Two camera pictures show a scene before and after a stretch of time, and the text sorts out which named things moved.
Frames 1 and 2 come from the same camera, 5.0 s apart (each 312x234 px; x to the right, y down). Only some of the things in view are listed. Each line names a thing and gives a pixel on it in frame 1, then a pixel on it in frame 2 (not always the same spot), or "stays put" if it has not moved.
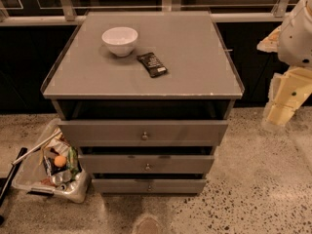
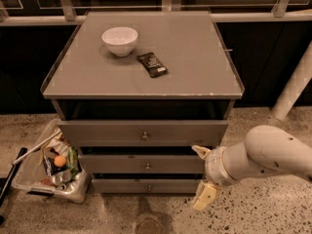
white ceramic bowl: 120,40 stays put
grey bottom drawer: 147,186 stays put
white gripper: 296,39 -> 214,166
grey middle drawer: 145,164 stays put
